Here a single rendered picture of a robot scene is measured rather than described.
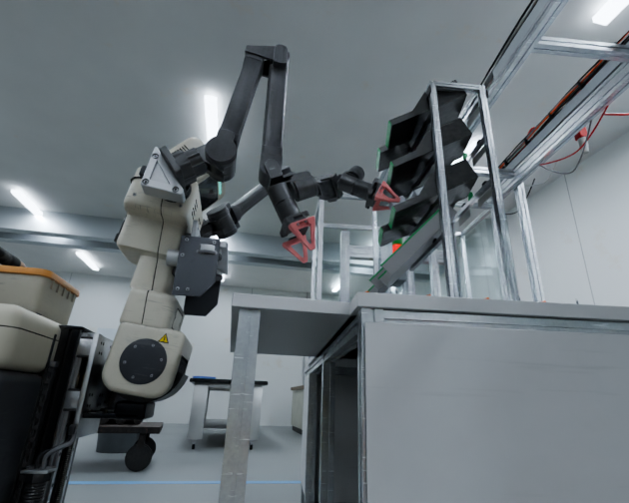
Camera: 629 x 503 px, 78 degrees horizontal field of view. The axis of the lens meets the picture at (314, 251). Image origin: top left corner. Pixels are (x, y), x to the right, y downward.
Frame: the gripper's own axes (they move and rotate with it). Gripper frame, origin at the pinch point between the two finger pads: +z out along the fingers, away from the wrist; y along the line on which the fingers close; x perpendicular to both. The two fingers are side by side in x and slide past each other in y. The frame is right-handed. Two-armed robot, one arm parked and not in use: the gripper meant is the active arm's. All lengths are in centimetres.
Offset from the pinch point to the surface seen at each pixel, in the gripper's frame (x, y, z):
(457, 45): -254, 142, -21
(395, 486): 71, -33, 23
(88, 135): -84, 266, -397
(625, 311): 20, -27, 55
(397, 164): -9.4, -6.6, -4.4
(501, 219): -3.3, -8.0, 29.9
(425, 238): 11.1, -6.8, 12.4
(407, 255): 18.3, -6.5, 9.8
